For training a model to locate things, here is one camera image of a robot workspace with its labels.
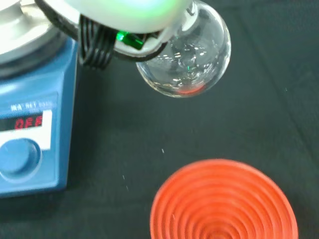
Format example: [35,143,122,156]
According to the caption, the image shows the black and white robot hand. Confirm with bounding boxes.
[34,0,200,72]

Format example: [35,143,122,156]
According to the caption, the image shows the heater with blue base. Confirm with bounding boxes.
[0,0,83,199]

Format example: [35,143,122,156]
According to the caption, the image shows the black bench cloth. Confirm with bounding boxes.
[0,0,319,239]

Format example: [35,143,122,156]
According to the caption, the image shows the orange ribbed flask ring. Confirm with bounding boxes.
[150,159,299,239]

